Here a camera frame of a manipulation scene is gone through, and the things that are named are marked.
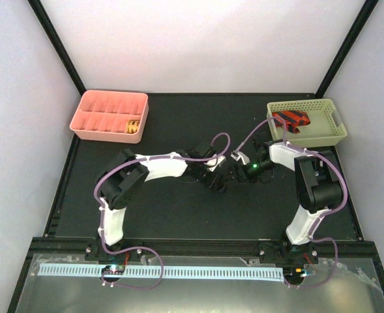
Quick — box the orange navy striped tie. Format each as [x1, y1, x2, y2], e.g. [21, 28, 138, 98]
[273, 110, 311, 134]

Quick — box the green perforated plastic basket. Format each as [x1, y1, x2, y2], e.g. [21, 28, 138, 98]
[267, 98, 347, 148]

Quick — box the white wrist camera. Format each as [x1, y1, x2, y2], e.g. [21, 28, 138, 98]
[205, 155, 226, 172]
[231, 151, 250, 166]

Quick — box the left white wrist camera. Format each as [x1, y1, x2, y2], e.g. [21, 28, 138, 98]
[205, 155, 226, 172]

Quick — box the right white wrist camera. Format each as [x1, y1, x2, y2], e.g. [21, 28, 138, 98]
[231, 151, 250, 166]

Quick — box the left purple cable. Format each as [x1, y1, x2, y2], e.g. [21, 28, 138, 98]
[93, 132, 231, 290]

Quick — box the clear acrylic sheet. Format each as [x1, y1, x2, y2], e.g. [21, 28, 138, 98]
[9, 254, 384, 312]

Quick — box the yellow black rolled tie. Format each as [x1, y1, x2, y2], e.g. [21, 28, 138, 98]
[125, 120, 140, 134]

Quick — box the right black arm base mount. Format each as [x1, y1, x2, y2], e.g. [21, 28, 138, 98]
[258, 241, 318, 265]

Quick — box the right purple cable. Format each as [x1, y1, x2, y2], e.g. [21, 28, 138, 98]
[232, 117, 348, 290]

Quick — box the pink compartment organizer box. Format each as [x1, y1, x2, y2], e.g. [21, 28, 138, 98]
[70, 90, 149, 144]

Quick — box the light blue slotted cable duct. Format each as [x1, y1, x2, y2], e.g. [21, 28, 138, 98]
[37, 263, 284, 282]

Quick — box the right black frame post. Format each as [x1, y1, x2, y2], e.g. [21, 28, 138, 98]
[315, 0, 379, 98]

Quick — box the purple cable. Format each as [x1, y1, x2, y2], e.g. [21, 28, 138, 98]
[232, 117, 348, 290]
[93, 132, 231, 290]

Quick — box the left black frame post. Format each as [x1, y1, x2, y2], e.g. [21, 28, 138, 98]
[27, 0, 86, 95]

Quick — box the black frame post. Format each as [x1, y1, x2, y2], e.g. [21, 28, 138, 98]
[315, 0, 379, 98]
[27, 0, 86, 95]

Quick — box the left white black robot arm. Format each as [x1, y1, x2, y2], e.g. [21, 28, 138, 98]
[94, 145, 226, 260]

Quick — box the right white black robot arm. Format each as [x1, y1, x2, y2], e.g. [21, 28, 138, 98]
[231, 141, 348, 263]

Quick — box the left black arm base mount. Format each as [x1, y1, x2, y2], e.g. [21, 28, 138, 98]
[85, 238, 145, 263]

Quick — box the black necktie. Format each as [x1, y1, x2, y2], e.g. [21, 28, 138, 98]
[209, 172, 239, 192]

